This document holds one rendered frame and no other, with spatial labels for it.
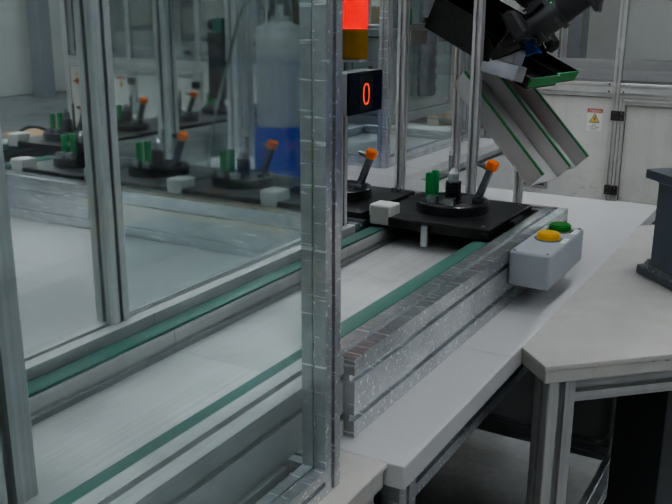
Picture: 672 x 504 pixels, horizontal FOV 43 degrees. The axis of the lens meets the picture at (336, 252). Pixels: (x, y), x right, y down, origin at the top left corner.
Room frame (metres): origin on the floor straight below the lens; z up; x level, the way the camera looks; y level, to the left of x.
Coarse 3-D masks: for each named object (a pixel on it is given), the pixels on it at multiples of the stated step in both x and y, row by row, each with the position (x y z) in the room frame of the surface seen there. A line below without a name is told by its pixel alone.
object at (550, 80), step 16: (448, 0) 1.94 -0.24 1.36; (464, 0) 1.99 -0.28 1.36; (432, 16) 1.91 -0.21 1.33; (448, 16) 1.89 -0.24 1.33; (464, 16) 1.86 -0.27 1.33; (496, 16) 1.96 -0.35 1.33; (448, 32) 1.89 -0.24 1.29; (464, 32) 1.86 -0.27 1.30; (496, 32) 1.96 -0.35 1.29; (464, 48) 1.86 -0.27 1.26; (528, 64) 1.90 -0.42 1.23; (528, 80) 1.76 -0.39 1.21; (544, 80) 1.81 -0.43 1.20
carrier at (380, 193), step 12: (348, 180) 1.81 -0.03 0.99; (348, 192) 1.69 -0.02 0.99; (360, 192) 1.70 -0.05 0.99; (372, 192) 1.78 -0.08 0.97; (384, 192) 1.78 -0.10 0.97; (408, 192) 1.78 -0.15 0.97; (348, 204) 1.66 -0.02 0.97; (360, 204) 1.66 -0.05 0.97; (348, 216) 1.60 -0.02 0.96; (360, 216) 1.59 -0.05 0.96
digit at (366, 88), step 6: (360, 78) 1.49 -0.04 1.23; (366, 78) 1.50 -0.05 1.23; (372, 78) 1.52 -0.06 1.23; (360, 84) 1.49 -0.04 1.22; (366, 84) 1.51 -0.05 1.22; (372, 84) 1.52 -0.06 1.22; (360, 90) 1.49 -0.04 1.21; (366, 90) 1.51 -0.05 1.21; (372, 90) 1.52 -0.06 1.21; (360, 96) 1.49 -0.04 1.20; (366, 96) 1.51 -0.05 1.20; (372, 96) 1.53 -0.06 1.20; (360, 102) 1.49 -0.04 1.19; (366, 102) 1.51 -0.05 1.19; (372, 102) 1.53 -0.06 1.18; (360, 108) 1.49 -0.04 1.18; (366, 108) 1.51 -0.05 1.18
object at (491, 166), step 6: (480, 162) 1.60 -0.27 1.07; (492, 162) 1.58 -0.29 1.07; (498, 162) 1.59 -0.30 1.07; (486, 168) 1.58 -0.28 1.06; (492, 168) 1.58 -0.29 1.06; (486, 174) 1.58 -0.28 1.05; (492, 174) 1.59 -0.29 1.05; (486, 180) 1.58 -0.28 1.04; (480, 186) 1.59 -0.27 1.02; (486, 186) 1.59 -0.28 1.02; (480, 192) 1.59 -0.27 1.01; (480, 198) 1.59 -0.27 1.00
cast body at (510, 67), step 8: (504, 56) 1.69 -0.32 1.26; (512, 56) 1.68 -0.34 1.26; (520, 56) 1.70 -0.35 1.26; (488, 64) 1.71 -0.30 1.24; (496, 64) 1.70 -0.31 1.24; (504, 64) 1.69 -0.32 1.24; (512, 64) 1.68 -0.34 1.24; (520, 64) 1.71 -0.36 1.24; (488, 72) 1.70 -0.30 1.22; (496, 72) 1.70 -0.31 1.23; (504, 72) 1.69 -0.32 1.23; (512, 72) 1.68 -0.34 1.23; (520, 72) 1.69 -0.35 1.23; (512, 80) 1.67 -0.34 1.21; (520, 80) 1.70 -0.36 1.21
